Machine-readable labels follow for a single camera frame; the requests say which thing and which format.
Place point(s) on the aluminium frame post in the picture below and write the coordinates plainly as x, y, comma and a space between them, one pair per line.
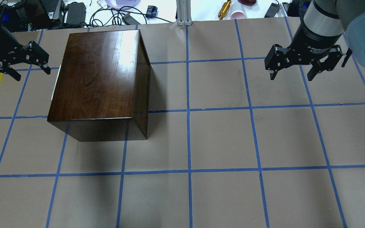
183, 10

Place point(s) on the red mango fruit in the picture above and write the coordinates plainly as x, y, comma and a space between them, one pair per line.
247, 2

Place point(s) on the purple plate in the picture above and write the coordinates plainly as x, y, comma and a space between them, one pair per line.
117, 4

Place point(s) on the wooden drawer with white handle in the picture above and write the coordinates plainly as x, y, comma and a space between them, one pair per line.
56, 80

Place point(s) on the black flat power brick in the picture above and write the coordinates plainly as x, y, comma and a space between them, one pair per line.
75, 14

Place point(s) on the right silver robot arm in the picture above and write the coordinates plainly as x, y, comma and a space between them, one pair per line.
337, 17

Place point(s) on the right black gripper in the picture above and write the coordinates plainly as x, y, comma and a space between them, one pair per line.
316, 40

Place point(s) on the dark wooden drawer box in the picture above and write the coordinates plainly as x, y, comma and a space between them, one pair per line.
102, 88

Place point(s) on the gold cylinder tool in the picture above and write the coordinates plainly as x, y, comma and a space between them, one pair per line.
224, 9

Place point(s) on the small blue device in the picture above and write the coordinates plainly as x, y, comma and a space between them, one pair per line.
151, 12

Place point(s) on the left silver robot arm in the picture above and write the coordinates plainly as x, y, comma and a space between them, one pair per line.
12, 52

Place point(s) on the pink cup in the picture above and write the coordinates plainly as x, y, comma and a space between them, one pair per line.
237, 14

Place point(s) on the black power adapter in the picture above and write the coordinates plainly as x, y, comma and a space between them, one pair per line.
272, 10

